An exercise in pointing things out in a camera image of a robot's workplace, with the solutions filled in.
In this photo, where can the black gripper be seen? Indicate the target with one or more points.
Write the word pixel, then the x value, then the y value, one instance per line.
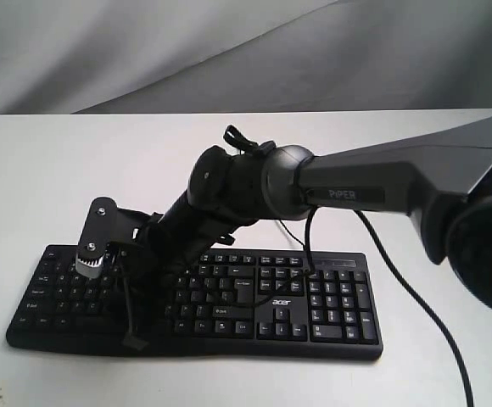
pixel 172 243

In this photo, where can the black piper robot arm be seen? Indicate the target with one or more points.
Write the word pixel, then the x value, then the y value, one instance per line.
pixel 441 181

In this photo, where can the black acer keyboard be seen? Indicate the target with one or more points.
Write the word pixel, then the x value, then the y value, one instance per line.
pixel 233 301

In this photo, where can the grey backdrop cloth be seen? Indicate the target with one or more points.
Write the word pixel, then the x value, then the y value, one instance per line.
pixel 152 57

